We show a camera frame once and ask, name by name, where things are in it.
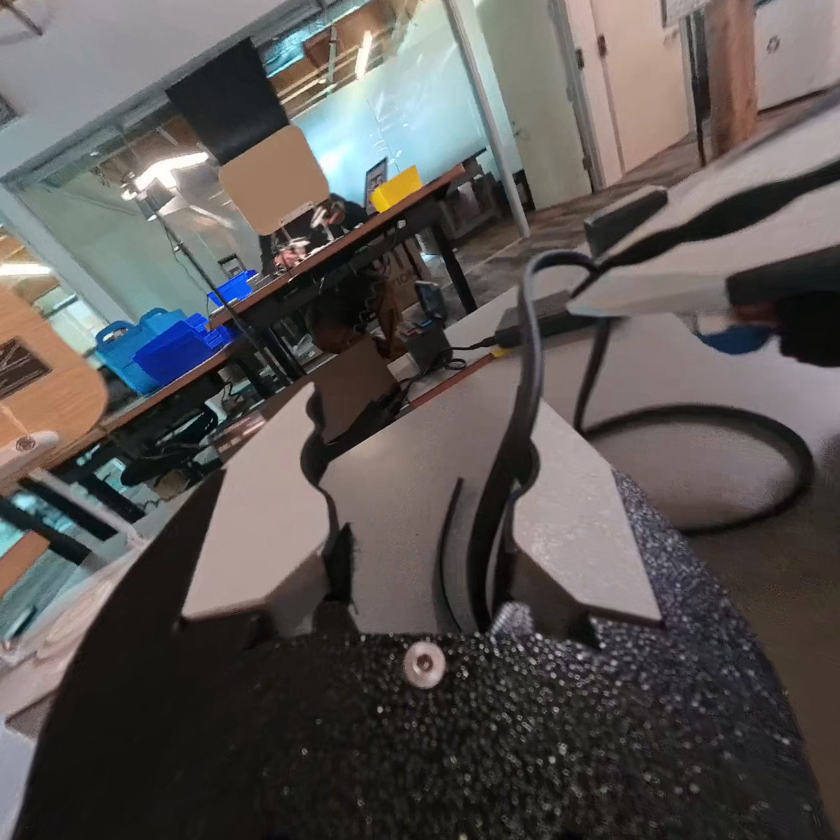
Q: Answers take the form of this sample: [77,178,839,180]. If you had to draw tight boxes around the thin black cable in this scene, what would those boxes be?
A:
[438,249,816,634]

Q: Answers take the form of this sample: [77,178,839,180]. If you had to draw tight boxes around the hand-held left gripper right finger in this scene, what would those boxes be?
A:
[497,399,664,624]

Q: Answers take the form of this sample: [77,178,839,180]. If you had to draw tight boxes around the yellow box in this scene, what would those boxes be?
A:
[371,166,421,211]

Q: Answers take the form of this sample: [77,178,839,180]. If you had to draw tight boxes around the cardboard box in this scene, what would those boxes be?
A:
[377,246,434,329]

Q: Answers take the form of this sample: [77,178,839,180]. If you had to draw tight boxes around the wooden support post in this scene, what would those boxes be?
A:
[705,0,760,156]

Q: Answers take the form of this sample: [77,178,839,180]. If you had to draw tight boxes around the dark flat box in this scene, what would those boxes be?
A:
[308,338,403,448]

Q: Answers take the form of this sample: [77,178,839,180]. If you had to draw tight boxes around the black wall screen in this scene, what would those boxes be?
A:
[165,38,290,165]

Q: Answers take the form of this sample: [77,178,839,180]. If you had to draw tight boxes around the white double doors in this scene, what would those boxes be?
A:
[551,0,691,193]

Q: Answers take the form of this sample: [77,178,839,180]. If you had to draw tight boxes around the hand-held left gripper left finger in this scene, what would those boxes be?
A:
[180,382,358,636]

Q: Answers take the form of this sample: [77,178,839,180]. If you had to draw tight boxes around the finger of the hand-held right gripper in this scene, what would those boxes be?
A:
[566,182,840,317]
[592,104,840,265]

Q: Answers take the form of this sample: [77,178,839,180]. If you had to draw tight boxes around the black adapter cube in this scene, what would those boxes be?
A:
[584,185,669,257]

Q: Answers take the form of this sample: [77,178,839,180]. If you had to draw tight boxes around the black power bank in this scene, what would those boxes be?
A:
[495,292,578,349]

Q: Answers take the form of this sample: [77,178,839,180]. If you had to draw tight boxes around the wooden panel on white stand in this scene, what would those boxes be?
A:
[218,125,329,235]
[0,285,109,500]

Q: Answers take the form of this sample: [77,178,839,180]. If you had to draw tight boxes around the black light stand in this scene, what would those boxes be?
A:
[121,174,291,389]

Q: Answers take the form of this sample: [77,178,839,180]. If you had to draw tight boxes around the flat blue plastic bin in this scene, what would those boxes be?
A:
[206,270,258,309]

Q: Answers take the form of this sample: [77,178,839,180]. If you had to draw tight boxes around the black charging case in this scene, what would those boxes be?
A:
[402,281,455,376]

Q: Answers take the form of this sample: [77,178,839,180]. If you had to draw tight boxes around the blue plastic bin with handle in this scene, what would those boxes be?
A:
[95,307,237,395]

